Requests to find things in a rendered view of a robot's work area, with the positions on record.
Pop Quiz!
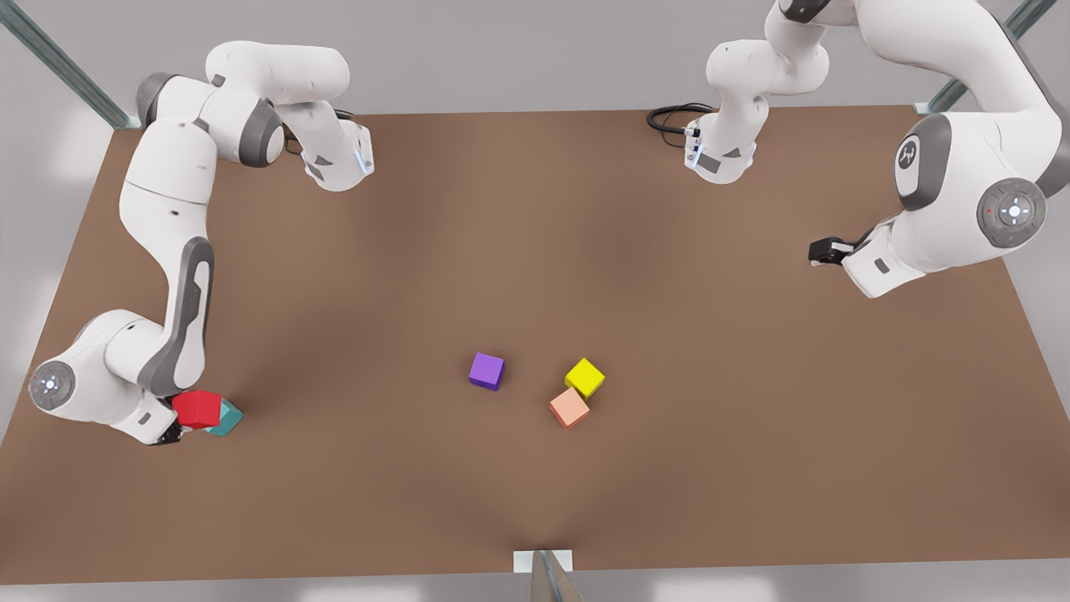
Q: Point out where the red wooden cube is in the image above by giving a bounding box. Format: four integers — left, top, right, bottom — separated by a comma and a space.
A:
172, 390, 223, 431

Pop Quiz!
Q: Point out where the teal wooden cube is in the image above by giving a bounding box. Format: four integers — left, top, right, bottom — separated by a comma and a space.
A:
206, 399, 245, 438

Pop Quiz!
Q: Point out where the yellow wooden cube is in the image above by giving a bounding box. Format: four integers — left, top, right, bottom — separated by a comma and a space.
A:
564, 357, 606, 400

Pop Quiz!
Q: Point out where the salmon wooden cube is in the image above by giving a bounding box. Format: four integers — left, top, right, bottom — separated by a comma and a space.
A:
549, 387, 591, 430

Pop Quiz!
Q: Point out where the purple wooden cube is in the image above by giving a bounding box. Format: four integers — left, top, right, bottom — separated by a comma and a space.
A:
468, 352, 507, 391

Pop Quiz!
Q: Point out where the black cable loop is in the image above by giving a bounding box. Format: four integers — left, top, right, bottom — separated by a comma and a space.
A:
281, 109, 355, 156
646, 103, 716, 150

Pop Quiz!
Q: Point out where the silver frame post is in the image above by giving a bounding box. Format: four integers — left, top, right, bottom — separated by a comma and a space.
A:
0, 0, 141, 130
513, 549, 584, 602
914, 0, 1059, 115

